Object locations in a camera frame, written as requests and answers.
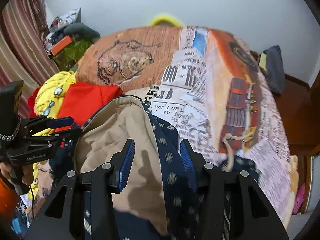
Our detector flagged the navy patterned hooded jacket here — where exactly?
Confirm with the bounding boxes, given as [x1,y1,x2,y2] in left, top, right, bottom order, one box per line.
[48,95,261,240]

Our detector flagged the orange left sleeve forearm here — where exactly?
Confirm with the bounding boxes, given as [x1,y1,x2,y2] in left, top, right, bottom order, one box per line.
[0,177,19,222]

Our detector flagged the person's left hand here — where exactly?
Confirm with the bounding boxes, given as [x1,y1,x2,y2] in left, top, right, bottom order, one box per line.
[1,163,34,185]

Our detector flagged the yellow duck print blanket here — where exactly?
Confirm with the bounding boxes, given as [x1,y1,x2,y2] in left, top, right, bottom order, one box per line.
[28,71,76,200]

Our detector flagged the red fluffy garment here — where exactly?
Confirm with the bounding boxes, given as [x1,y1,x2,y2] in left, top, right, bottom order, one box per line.
[27,87,40,118]

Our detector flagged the red folded garment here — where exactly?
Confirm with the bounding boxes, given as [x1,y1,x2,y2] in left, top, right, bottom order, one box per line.
[58,82,123,127]

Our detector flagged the green floral storage box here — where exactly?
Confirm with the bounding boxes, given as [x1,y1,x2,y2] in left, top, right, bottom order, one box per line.
[53,39,93,71]

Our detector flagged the striped red beige curtain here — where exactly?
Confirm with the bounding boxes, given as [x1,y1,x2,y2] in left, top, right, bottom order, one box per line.
[1,0,59,118]

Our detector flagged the orange shoe box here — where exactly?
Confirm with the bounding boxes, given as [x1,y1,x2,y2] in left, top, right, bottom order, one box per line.
[50,35,72,56]

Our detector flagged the newspaper print bed cover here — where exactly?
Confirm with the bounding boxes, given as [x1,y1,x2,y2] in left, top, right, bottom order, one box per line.
[75,26,295,225]

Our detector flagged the dark grey cushion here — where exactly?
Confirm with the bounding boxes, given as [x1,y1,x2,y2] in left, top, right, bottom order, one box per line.
[63,23,100,43]

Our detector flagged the pink slipper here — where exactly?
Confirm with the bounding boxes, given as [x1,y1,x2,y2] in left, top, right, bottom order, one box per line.
[292,183,305,215]

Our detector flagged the dark bag on floor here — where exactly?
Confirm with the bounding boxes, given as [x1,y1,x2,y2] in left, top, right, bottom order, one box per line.
[258,45,285,96]

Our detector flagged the yellow round object behind bed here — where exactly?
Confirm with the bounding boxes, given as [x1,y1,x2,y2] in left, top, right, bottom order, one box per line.
[149,14,183,27]

